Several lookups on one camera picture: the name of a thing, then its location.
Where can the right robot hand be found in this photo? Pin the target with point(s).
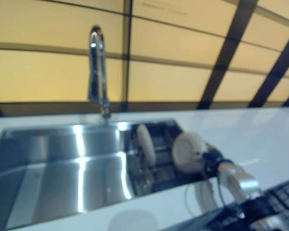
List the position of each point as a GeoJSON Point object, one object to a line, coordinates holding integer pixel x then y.
{"type": "Point", "coordinates": [214, 155]}

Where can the cream round plate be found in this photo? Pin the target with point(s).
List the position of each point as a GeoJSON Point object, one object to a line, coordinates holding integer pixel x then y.
{"type": "Point", "coordinates": [147, 144]}
{"type": "Point", "coordinates": [186, 154]}

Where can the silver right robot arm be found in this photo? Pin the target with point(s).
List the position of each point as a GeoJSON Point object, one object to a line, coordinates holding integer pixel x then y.
{"type": "Point", "coordinates": [240, 179]}

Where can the black roll-up drying rack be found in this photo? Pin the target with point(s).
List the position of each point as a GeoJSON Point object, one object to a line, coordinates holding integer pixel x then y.
{"type": "Point", "coordinates": [162, 166]}

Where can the chrome gooseneck kitchen faucet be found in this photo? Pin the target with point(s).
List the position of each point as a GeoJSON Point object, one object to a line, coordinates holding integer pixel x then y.
{"type": "Point", "coordinates": [103, 77]}

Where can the stainless steel sink basin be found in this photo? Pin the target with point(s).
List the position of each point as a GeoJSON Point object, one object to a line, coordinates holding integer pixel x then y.
{"type": "Point", "coordinates": [62, 173]}

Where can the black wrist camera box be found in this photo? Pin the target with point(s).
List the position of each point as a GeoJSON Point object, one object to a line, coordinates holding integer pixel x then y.
{"type": "Point", "coordinates": [210, 170]}

